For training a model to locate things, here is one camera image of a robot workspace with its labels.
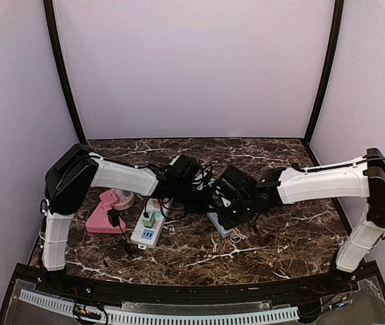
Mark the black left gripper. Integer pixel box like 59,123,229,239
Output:
173,183,216,215

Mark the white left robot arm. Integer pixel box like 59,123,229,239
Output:
39,144,213,295

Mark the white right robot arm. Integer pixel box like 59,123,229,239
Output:
213,148,385,294

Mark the green adapter plug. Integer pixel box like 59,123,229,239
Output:
141,210,155,228

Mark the pink round power socket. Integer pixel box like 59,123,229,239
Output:
113,189,135,211

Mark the light blue power strip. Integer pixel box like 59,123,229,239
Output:
207,212,232,238

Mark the white long power strip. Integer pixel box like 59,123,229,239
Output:
130,198,172,250

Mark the pink cube adapter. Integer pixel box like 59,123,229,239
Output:
99,190,119,207

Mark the pink triangular power strip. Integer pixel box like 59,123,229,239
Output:
85,202,126,234

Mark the black plug cable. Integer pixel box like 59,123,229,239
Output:
143,194,210,221

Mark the black charger with cable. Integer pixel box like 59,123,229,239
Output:
102,209,134,268

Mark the white slotted cable duct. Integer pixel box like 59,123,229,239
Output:
18,289,299,325

